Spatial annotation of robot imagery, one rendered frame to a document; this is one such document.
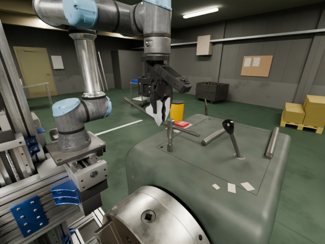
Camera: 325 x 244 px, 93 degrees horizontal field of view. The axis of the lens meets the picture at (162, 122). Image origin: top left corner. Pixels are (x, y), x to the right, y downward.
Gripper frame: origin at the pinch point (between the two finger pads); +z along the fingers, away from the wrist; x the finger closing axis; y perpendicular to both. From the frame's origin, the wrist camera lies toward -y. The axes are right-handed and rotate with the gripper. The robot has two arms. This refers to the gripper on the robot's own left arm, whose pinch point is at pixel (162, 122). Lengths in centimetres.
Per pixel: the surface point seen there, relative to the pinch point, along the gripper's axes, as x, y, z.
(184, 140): -13.9, -0.4, 12.2
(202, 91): -562, 259, 98
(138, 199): 17.0, -6.2, 15.0
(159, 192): 12.3, -9.5, 14.1
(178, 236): 17.2, -19.1, 15.7
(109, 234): 25.4, -5.0, 19.9
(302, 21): -644, -2, -131
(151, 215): 18.3, -12.4, 14.3
